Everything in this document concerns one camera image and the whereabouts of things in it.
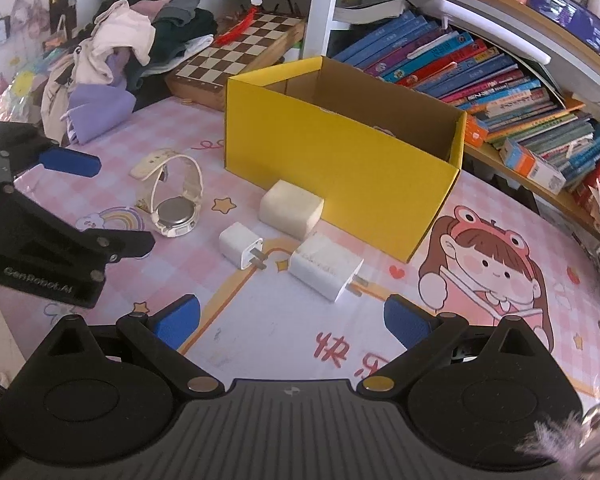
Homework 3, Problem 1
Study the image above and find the row of colourful books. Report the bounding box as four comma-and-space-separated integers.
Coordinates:
332, 10, 600, 197

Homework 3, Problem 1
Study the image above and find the yellow cardboard box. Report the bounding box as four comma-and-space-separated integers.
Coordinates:
224, 56, 467, 264

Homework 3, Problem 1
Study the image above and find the dark green garment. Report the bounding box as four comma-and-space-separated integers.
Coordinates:
140, 7, 219, 94

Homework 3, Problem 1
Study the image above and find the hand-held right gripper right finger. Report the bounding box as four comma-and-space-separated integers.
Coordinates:
356, 294, 561, 398

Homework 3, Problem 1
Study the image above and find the wooden chessboard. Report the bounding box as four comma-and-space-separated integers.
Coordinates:
165, 12, 307, 111

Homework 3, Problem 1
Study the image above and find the small white charger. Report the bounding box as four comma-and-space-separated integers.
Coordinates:
218, 222, 269, 271

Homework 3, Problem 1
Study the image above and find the white bookshelf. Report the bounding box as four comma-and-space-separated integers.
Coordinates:
302, 0, 600, 241

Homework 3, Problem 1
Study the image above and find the cream rectangular block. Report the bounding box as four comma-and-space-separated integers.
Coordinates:
259, 180, 325, 240

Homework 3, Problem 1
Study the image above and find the purple garment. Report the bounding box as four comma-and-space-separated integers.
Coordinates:
62, 82, 137, 146

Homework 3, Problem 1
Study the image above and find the large white charger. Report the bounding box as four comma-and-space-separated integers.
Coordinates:
287, 232, 370, 304

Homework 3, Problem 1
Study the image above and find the orange and white box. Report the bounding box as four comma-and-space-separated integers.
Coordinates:
499, 137, 567, 195

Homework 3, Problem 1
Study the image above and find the grey garment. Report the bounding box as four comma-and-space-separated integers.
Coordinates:
152, 0, 201, 19

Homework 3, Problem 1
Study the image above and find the red plastic object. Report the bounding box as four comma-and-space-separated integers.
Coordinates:
214, 0, 264, 46

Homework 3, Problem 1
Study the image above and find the small orange box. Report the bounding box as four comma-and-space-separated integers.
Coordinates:
462, 115, 490, 147

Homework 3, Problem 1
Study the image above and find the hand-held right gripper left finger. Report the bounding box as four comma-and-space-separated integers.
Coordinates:
29, 294, 226, 401

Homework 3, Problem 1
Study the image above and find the cream wrist watch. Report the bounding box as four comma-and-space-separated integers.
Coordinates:
130, 148, 203, 238

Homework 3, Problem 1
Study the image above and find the pink printed desktop mat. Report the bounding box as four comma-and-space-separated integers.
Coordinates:
10, 92, 600, 411

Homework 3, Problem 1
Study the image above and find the beige cloth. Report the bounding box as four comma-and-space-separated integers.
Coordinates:
40, 52, 81, 142

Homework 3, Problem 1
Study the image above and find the white light bar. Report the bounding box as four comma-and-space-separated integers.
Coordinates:
420, 0, 552, 65

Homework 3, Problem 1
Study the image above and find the cream white jacket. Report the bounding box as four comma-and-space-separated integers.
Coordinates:
72, 1, 157, 86

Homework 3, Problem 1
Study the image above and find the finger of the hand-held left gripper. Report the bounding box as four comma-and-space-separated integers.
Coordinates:
76, 230, 156, 267
0, 122, 102, 188

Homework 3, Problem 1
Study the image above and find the purple fluffy keychain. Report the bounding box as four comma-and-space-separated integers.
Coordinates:
515, 400, 600, 480

